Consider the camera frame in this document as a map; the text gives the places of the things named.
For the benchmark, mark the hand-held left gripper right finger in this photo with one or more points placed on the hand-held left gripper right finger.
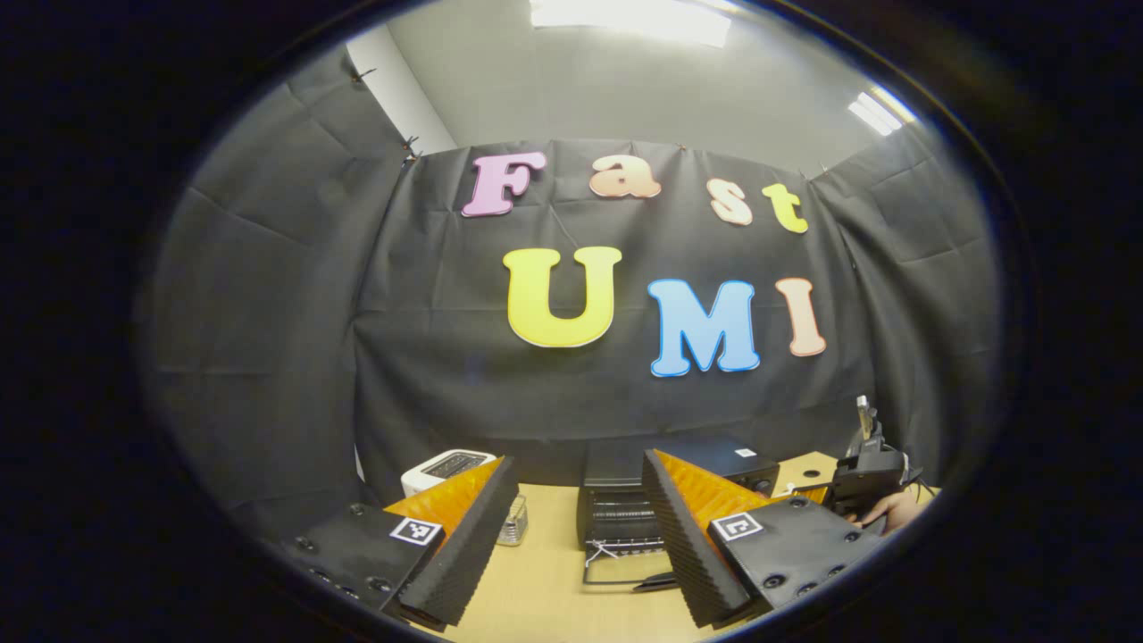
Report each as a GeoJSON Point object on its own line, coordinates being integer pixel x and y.
{"type": "Point", "coordinates": [688, 554]}

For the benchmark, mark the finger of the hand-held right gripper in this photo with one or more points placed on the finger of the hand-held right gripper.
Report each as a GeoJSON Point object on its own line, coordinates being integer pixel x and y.
{"type": "Point", "coordinates": [808, 493]}

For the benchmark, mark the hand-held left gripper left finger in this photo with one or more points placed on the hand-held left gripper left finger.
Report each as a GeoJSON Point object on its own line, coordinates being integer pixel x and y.
{"type": "Point", "coordinates": [464, 554]}

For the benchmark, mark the black electric oven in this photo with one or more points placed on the black electric oven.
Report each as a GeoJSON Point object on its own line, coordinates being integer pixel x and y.
{"type": "Point", "coordinates": [616, 473]}

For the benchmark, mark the clear mesh utensil holder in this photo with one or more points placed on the clear mesh utensil holder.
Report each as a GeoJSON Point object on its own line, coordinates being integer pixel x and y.
{"type": "Point", "coordinates": [513, 522]}

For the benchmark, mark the white toaster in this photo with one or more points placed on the white toaster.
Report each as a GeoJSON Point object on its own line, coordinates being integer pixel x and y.
{"type": "Point", "coordinates": [442, 466]}

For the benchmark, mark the black backdrop cloth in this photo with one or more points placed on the black backdrop cloth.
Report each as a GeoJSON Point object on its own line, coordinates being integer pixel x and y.
{"type": "Point", "coordinates": [286, 313]}

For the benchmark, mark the small ceiling light panel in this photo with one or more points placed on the small ceiling light panel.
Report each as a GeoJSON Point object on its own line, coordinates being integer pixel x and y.
{"type": "Point", "coordinates": [880, 112]}

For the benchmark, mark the large ceiling light panel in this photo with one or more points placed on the large ceiling light panel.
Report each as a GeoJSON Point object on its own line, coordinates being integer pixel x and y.
{"type": "Point", "coordinates": [629, 18]}

